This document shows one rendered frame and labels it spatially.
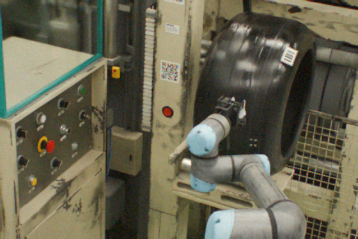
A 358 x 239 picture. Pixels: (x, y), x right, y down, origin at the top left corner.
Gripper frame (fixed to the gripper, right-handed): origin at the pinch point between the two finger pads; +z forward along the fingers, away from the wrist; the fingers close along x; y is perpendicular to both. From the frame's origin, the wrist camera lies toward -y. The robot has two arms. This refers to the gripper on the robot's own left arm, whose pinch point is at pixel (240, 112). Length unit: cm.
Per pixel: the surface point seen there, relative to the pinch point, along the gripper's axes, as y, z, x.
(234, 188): -35.3, 16.5, 2.5
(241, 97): 4.1, 1.9, 0.5
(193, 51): 8.3, 23.9, 26.9
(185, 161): -30.1, 16.2, 21.8
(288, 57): 17.2, 12.0, -9.5
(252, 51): 17.1, 9.9, 1.6
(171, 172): -33.6, 11.9, 25.0
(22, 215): -38, -36, 55
